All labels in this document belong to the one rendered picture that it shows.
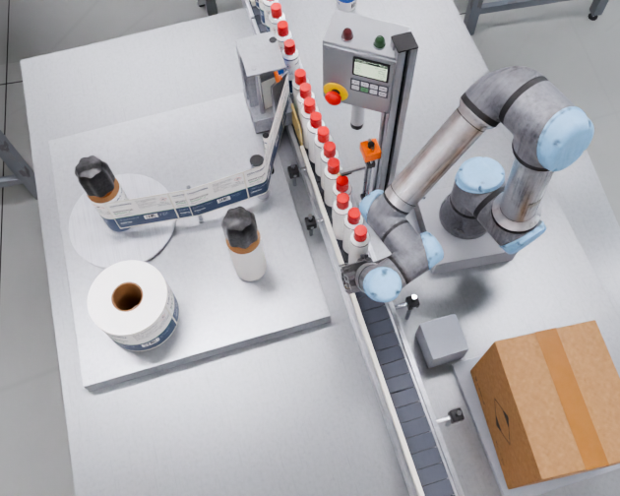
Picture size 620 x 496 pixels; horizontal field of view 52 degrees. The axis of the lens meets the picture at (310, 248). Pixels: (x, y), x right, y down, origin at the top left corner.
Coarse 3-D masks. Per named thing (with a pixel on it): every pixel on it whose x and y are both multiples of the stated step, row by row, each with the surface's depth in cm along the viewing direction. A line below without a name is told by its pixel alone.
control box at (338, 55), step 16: (336, 16) 137; (352, 16) 137; (336, 32) 135; (352, 32) 135; (368, 32) 135; (384, 32) 135; (400, 32) 134; (336, 48) 134; (352, 48) 134; (368, 48) 133; (384, 48) 133; (336, 64) 139; (336, 80) 143; (368, 80) 140; (352, 96) 147; (368, 96) 145; (384, 112) 148
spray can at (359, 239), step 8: (360, 224) 159; (352, 232) 163; (360, 232) 158; (352, 240) 162; (360, 240) 160; (368, 240) 162; (352, 248) 164; (360, 248) 162; (368, 248) 167; (352, 256) 168
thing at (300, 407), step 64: (320, 0) 226; (384, 0) 225; (448, 0) 224; (64, 64) 216; (128, 64) 216; (192, 64) 215; (320, 64) 214; (448, 64) 212; (64, 128) 205; (64, 256) 186; (320, 256) 184; (384, 256) 183; (576, 256) 182; (64, 320) 178; (512, 320) 174; (576, 320) 174; (64, 384) 170; (128, 384) 170; (192, 384) 169; (256, 384) 169; (320, 384) 168; (448, 384) 167; (128, 448) 163; (192, 448) 162; (256, 448) 162; (320, 448) 161; (384, 448) 161; (448, 448) 161
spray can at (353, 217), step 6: (348, 210) 161; (354, 210) 161; (348, 216) 161; (354, 216) 160; (360, 216) 165; (348, 222) 164; (354, 222) 162; (360, 222) 164; (348, 228) 164; (348, 234) 167; (342, 240) 175; (348, 240) 170; (342, 246) 178; (348, 246) 174; (348, 252) 177
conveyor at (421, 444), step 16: (256, 16) 217; (320, 192) 187; (368, 304) 172; (384, 304) 172; (368, 320) 170; (384, 320) 170; (384, 336) 168; (384, 352) 166; (400, 352) 166; (384, 368) 165; (400, 368) 164; (400, 384) 163; (400, 400) 161; (416, 400) 161; (400, 416) 159; (416, 416) 159; (416, 432) 158; (416, 448) 156; (432, 448) 156; (416, 464) 155; (432, 464) 154; (432, 480) 153; (448, 480) 153
